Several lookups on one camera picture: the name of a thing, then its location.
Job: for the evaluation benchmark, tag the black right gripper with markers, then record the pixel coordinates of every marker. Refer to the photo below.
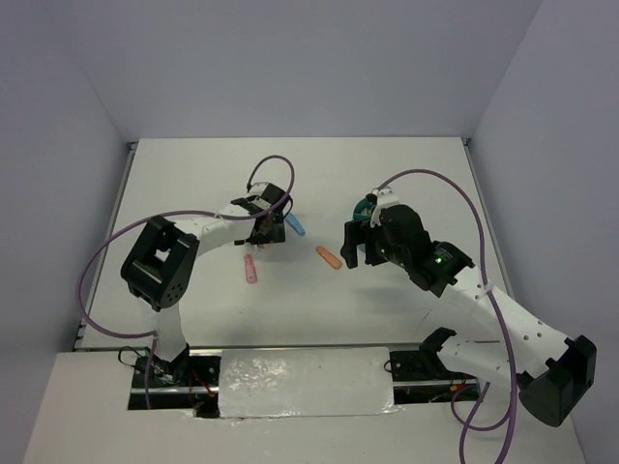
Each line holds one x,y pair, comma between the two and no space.
354,234

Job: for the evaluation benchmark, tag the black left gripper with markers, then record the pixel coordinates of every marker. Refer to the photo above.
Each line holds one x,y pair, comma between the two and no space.
276,234

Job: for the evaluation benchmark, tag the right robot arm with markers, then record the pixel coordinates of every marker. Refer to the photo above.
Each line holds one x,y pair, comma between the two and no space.
549,370

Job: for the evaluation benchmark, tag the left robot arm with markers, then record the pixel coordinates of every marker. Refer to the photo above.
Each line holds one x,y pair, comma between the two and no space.
159,267

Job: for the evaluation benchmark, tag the teal round desk organizer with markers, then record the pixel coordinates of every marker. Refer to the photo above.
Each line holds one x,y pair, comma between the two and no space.
362,208

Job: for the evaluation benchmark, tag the blue translucent case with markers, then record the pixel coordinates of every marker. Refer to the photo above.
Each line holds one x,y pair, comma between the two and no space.
295,224

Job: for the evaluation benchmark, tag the orange translucent case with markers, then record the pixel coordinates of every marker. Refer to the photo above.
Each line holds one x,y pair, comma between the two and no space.
328,257

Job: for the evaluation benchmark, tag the pink translucent case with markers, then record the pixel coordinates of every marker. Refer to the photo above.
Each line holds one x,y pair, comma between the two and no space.
250,270

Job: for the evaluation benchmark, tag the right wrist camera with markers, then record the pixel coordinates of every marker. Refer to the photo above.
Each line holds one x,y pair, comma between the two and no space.
379,200

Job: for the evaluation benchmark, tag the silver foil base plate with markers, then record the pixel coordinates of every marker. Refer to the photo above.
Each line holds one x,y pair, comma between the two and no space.
343,382

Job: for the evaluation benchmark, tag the black mounting rail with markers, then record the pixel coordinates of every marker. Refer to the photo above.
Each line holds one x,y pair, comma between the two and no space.
198,393

